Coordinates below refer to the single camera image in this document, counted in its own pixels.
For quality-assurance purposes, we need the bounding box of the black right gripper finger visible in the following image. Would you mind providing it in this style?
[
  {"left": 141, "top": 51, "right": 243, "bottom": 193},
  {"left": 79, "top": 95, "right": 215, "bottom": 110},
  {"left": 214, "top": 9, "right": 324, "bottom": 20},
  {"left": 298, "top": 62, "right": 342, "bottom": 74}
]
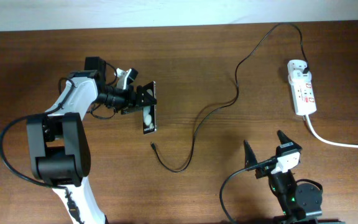
[
  {"left": 244, "top": 140, "right": 257, "bottom": 168},
  {"left": 276, "top": 130, "right": 302, "bottom": 156}
]

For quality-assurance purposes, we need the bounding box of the white power strip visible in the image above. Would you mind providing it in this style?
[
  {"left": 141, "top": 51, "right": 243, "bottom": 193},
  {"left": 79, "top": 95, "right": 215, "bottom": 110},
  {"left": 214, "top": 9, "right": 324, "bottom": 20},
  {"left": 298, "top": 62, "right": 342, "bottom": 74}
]
[{"left": 287, "top": 60, "right": 316, "bottom": 116}]

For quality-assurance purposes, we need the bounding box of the white power strip cord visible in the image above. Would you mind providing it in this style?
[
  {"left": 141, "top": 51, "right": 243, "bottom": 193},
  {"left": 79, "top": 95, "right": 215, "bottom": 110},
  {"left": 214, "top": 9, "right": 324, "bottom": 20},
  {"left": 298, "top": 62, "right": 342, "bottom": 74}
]
[{"left": 303, "top": 114, "right": 358, "bottom": 151}]

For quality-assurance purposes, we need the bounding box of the white USB charger adapter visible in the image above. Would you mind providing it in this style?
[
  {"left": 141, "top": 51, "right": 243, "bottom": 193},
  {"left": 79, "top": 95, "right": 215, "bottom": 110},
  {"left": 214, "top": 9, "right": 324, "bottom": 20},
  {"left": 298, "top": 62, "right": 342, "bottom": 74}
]
[{"left": 289, "top": 69, "right": 311, "bottom": 85}]

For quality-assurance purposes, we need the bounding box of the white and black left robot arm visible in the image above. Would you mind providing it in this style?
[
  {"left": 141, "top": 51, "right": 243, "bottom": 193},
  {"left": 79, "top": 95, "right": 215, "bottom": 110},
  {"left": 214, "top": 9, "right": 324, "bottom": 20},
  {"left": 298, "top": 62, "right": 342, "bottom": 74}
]
[{"left": 27, "top": 57, "right": 157, "bottom": 223}]

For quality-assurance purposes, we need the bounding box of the black USB charger cable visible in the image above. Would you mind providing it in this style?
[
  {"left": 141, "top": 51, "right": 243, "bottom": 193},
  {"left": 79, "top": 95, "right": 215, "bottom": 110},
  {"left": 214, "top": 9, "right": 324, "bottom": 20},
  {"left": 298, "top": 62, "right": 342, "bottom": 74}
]
[{"left": 150, "top": 22, "right": 311, "bottom": 173}]

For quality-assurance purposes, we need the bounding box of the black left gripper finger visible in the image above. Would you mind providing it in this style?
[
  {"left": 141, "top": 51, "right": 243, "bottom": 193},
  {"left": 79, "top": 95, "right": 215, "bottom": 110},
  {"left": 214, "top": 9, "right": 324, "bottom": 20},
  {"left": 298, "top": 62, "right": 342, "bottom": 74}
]
[
  {"left": 121, "top": 105, "right": 155, "bottom": 114},
  {"left": 135, "top": 82, "right": 157, "bottom": 106}
]

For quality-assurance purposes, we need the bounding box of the black Galaxy flip phone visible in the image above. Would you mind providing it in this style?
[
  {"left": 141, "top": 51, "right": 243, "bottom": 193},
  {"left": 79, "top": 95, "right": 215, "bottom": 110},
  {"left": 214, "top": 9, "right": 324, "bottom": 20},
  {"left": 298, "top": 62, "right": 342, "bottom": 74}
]
[{"left": 143, "top": 81, "right": 157, "bottom": 134}]

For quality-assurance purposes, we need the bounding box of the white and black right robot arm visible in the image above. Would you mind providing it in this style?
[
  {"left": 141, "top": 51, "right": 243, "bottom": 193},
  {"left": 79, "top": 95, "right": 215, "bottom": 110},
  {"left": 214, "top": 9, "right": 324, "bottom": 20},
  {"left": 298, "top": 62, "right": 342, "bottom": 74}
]
[{"left": 244, "top": 130, "right": 342, "bottom": 224}]

